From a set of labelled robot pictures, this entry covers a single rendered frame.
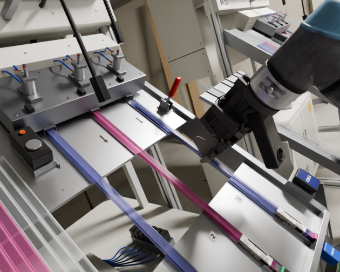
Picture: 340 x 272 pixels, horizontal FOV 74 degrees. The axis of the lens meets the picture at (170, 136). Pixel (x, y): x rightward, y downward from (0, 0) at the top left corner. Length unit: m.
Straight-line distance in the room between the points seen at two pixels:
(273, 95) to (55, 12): 0.57
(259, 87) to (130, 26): 3.73
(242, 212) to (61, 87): 0.46
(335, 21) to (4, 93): 0.54
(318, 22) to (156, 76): 3.63
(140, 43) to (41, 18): 3.33
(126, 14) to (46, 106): 3.65
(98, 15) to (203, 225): 0.64
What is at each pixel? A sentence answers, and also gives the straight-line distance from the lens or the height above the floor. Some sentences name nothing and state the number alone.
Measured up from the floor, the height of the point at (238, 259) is 0.79.
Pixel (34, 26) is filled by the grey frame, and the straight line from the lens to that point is 0.69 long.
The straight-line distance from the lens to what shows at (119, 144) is 0.51.
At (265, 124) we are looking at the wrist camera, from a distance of 0.43.
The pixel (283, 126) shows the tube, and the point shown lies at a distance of 0.64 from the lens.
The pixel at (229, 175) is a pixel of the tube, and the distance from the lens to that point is 0.52.
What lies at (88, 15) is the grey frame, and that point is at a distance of 0.77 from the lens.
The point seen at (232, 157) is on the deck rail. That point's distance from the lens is 0.60.
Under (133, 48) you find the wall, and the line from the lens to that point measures 4.03.
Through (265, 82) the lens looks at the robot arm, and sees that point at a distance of 0.38.
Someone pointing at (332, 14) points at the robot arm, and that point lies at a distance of 0.35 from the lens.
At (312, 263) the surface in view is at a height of 0.73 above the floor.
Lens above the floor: 1.11
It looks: 15 degrees down
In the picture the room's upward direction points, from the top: 20 degrees counter-clockwise
